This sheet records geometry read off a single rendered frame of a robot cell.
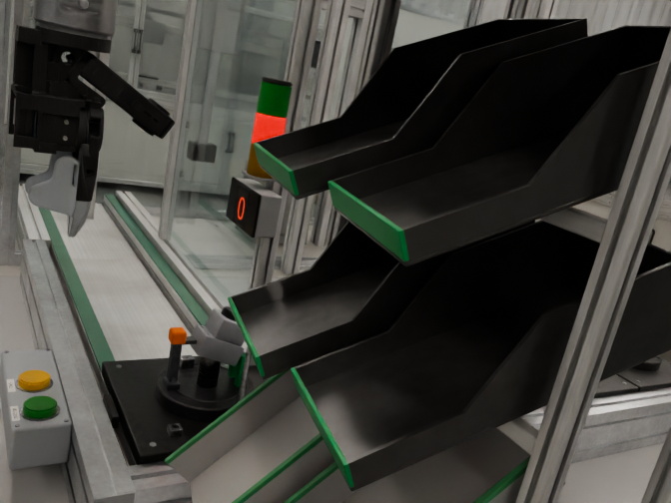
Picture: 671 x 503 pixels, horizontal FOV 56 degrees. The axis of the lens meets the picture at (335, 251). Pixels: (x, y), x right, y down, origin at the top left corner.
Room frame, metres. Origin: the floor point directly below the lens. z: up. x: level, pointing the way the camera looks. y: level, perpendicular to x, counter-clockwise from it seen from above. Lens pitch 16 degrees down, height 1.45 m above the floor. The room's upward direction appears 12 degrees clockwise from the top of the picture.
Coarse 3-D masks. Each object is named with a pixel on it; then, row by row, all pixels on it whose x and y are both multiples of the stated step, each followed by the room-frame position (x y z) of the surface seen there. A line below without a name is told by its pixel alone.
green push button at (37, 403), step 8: (32, 400) 0.71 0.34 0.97; (40, 400) 0.72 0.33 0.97; (48, 400) 0.72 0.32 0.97; (24, 408) 0.70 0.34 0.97; (32, 408) 0.70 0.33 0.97; (40, 408) 0.70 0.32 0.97; (48, 408) 0.70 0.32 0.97; (56, 408) 0.72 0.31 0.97; (32, 416) 0.69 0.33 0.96; (40, 416) 0.70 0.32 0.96; (48, 416) 0.70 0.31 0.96
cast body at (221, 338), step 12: (216, 312) 0.82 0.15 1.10; (228, 312) 0.82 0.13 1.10; (216, 324) 0.81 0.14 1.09; (228, 324) 0.80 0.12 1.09; (204, 336) 0.79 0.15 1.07; (216, 336) 0.80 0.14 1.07; (228, 336) 0.81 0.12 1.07; (240, 336) 0.82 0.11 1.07; (204, 348) 0.79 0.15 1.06; (216, 348) 0.80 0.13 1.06; (228, 348) 0.81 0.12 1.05; (240, 348) 0.82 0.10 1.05; (216, 360) 0.80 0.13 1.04; (228, 360) 0.81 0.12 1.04
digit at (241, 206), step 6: (240, 186) 1.04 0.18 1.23; (240, 192) 1.04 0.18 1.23; (246, 192) 1.02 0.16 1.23; (240, 198) 1.03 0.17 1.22; (246, 198) 1.01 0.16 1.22; (240, 204) 1.03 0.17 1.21; (246, 204) 1.01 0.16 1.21; (240, 210) 1.03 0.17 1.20; (246, 210) 1.01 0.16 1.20; (234, 216) 1.05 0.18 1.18; (240, 216) 1.02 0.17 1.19; (240, 222) 1.02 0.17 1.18
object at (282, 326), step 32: (320, 256) 0.64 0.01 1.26; (352, 256) 0.65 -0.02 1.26; (384, 256) 0.67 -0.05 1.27; (256, 288) 0.62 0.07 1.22; (288, 288) 0.63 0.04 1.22; (320, 288) 0.63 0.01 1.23; (352, 288) 0.62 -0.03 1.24; (384, 288) 0.53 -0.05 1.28; (416, 288) 0.54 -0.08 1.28; (256, 320) 0.59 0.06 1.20; (288, 320) 0.58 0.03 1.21; (320, 320) 0.57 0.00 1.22; (352, 320) 0.52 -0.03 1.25; (384, 320) 0.53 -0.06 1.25; (256, 352) 0.49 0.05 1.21; (288, 352) 0.50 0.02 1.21; (320, 352) 0.51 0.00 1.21
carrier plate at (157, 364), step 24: (120, 360) 0.86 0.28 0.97; (144, 360) 0.88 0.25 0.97; (168, 360) 0.90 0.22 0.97; (120, 384) 0.80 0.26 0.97; (144, 384) 0.81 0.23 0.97; (120, 408) 0.74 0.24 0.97; (144, 408) 0.75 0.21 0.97; (144, 432) 0.70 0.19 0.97; (192, 432) 0.72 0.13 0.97; (144, 456) 0.65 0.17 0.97; (168, 456) 0.67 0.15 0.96
